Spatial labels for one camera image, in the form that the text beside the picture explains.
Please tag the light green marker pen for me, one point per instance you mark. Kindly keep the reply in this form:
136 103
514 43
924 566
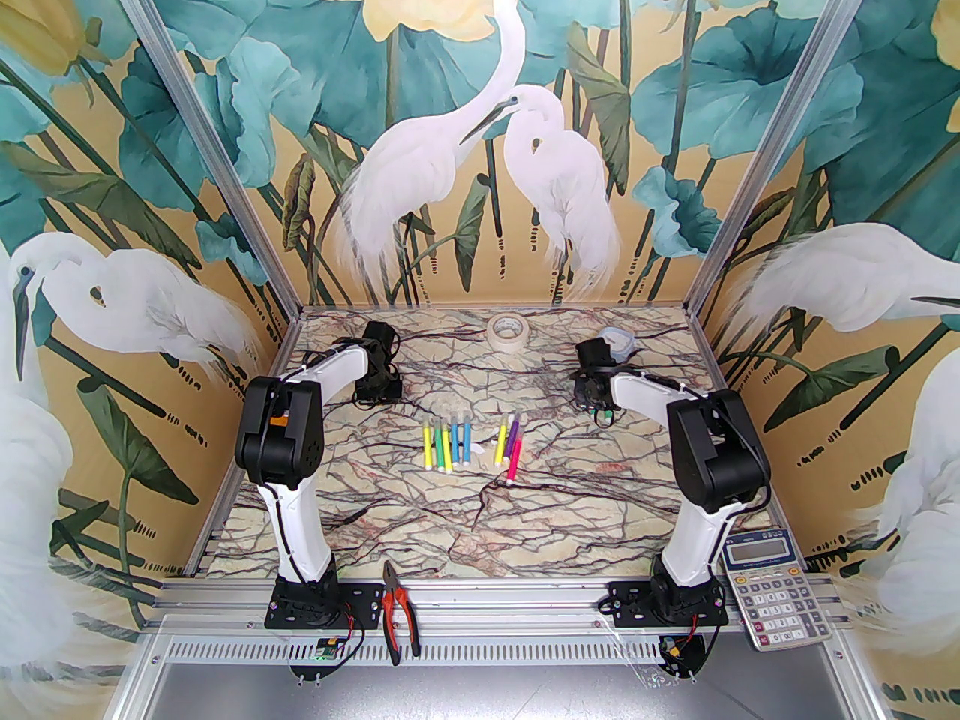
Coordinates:
438 451

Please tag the white masking tape roll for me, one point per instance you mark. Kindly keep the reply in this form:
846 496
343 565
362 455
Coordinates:
508 342

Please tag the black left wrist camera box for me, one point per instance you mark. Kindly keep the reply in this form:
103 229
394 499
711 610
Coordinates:
381 336

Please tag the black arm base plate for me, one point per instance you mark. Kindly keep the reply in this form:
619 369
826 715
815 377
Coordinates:
622 604
360 601

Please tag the aluminium frame post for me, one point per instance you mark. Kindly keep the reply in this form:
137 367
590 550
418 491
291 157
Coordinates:
218 154
770 154

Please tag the aluminium front rail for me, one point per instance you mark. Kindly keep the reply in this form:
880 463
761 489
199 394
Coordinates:
487 601

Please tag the small clear plastic container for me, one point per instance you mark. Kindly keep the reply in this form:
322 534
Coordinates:
624 340

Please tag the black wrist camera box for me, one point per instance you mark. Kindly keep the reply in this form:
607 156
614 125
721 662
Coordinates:
595 354
381 336

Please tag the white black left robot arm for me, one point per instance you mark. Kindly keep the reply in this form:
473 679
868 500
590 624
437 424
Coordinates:
300 522

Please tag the magenta marker pen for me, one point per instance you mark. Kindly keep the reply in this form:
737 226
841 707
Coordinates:
512 469

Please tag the yellow marker pen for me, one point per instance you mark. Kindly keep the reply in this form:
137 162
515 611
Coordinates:
447 454
428 447
501 447

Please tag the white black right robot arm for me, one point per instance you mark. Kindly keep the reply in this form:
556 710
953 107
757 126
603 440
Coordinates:
694 544

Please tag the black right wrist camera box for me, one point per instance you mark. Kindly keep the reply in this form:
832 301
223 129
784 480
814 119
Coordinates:
595 354

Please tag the perforated metal panel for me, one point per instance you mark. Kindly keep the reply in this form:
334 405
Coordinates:
487 694

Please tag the grey desk calculator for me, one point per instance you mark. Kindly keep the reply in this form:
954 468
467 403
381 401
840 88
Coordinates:
776 604

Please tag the purple marker pen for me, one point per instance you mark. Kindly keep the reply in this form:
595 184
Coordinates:
512 439

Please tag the blue marker pen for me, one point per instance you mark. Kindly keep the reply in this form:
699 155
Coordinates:
455 443
466 443

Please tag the small green circuit board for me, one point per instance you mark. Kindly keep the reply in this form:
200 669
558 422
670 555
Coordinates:
326 651

